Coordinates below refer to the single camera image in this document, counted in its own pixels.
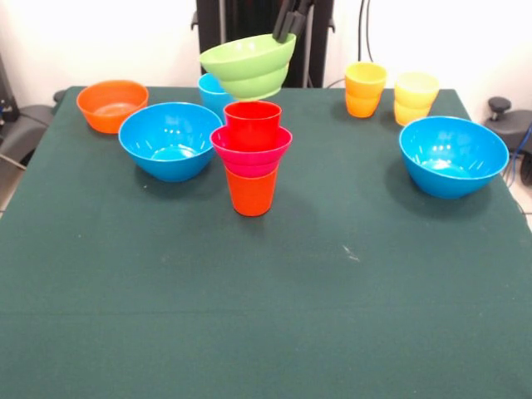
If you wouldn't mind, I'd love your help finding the black hanging cable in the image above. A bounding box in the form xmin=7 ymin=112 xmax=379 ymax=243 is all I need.
xmin=357 ymin=0 xmax=377 ymax=70

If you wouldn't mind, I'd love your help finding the orange bowl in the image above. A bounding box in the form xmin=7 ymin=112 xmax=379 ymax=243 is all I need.
xmin=76 ymin=79 xmax=150 ymax=135

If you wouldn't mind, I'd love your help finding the green bowl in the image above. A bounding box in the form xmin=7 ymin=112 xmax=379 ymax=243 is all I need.
xmin=199 ymin=32 xmax=298 ymax=102

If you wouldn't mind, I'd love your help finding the red cup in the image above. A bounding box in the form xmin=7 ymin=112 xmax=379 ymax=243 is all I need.
xmin=223 ymin=100 xmax=283 ymax=152

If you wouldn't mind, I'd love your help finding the pink bowl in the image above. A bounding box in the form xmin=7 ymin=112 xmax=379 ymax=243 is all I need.
xmin=209 ymin=124 xmax=294 ymax=180

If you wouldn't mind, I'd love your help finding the large blue bowl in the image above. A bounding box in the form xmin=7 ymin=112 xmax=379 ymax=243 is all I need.
xmin=398 ymin=115 xmax=510 ymax=200
xmin=118 ymin=101 xmax=224 ymax=183

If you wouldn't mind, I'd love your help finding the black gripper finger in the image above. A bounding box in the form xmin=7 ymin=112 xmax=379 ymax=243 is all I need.
xmin=272 ymin=0 xmax=298 ymax=44
xmin=288 ymin=0 xmax=313 ymax=37

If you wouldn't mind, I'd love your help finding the dark green tablecloth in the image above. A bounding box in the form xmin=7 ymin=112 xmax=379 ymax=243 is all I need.
xmin=0 ymin=85 xmax=532 ymax=399

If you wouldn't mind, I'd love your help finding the yellow cup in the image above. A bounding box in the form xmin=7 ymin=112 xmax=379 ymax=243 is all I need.
xmin=393 ymin=71 xmax=441 ymax=127

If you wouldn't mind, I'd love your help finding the blue cup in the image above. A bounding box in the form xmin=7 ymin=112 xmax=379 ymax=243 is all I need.
xmin=196 ymin=72 xmax=239 ymax=126

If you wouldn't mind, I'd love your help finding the grey pedestal foot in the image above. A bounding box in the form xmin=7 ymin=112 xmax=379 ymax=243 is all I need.
xmin=0 ymin=89 xmax=67 ymax=167
xmin=484 ymin=96 xmax=532 ymax=153

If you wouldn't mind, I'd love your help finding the light orange cup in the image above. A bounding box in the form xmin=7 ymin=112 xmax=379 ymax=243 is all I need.
xmin=343 ymin=61 xmax=388 ymax=120

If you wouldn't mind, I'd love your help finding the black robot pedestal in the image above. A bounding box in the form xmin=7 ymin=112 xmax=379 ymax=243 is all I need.
xmin=190 ymin=0 xmax=338 ymax=89

